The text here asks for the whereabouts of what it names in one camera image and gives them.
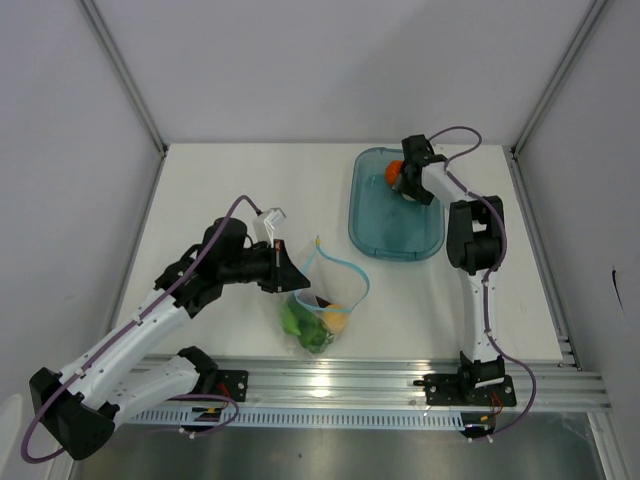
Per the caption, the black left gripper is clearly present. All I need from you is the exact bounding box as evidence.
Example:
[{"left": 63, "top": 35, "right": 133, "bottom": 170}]
[{"left": 220, "top": 239, "right": 310, "bottom": 293}]

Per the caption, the orange tomato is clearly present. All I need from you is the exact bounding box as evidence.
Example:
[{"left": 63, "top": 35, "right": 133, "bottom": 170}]
[{"left": 384, "top": 160, "right": 403, "bottom": 186}]

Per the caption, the purple eggplant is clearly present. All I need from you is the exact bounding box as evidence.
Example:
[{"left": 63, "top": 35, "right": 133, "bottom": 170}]
[{"left": 315, "top": 296, "right": 330, "bottom": 308}]

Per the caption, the green cucumber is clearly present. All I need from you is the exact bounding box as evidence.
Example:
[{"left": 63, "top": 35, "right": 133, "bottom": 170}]
[{"left": 280, "top": 296, "right": 314, "bottom": 336}]

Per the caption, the clear zip top bag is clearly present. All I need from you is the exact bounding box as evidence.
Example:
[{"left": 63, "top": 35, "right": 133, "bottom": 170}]
[{"left": 279, "top": 238, "right": 371, "bottom": 355}]

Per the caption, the yellow lemon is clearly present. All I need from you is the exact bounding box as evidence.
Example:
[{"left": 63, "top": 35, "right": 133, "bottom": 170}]
[{"left": 322, "top": 304, "right": 349, "bottom": 335}]

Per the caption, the green bell pepper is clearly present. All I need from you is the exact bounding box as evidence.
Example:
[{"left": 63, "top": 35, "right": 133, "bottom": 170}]
[{"left": 298, "top": 324, "right": 335, "bottom": 354}]

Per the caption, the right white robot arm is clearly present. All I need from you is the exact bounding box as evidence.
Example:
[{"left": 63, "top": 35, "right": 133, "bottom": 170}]
[{"left": 392, "top": 135, "right": 509, "bottom": 407}]

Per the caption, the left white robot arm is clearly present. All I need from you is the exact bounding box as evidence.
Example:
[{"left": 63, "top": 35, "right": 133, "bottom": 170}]
[{"left": 29, "top": 208, "right": 310, "bottom": 460}]

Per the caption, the teal plastic tub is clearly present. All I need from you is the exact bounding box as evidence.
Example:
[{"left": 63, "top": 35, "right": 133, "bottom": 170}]
[{"left": 348, "top": 147, "right": 445, "bottom": 262}]

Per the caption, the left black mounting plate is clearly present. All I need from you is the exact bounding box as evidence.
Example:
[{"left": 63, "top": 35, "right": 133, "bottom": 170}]
[{"left": 213, "top": 370, "right": 249, "bottom": 403}]

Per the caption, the black mounting plate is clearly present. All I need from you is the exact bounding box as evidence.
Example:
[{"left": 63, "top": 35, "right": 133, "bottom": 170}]
[
  {"left": 412, "top": 373, "right": 517, "bottom": 407},
  {"left": 213, "top": 370, "right": 249, "bottom": 403}
]

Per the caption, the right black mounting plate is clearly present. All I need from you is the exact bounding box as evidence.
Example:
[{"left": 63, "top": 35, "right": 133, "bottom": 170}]
[{"left": 412, "top": 373, "right": 517, "bottom": 407}]

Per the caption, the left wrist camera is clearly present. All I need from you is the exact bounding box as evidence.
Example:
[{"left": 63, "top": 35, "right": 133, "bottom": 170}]
[{"left": 252, "top": 207, "right": 286, "bottom": 247}]

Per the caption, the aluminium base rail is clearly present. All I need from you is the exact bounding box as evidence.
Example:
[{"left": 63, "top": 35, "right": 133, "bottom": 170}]
[{"left": 213, "top": 355, "right": 612, "bottom": 413}]

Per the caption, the white slotted cable duct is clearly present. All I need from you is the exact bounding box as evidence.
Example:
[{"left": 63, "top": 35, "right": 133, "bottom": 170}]
[{"left": 129, "top": 406, "right": 465, "bottom": 431}]

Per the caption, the right aluminium frame post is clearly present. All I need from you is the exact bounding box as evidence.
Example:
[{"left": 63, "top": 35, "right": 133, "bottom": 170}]
[{"left": 510, "top": 0, "right": 613, "bottom": 161}]

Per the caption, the aluminium frame post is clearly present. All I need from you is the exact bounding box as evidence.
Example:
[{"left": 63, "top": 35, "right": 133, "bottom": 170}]
[
  {"left": 510, "top": 0, "right": 613, "bottom": 161},
  {"left": 77, "top": 0, "right": 169, "bottom": 156}
]

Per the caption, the left aluminium frame post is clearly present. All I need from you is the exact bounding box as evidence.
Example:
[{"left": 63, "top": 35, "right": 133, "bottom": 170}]
[{"left": 77, "top": 0, "right": 169, "bottom": 156}]

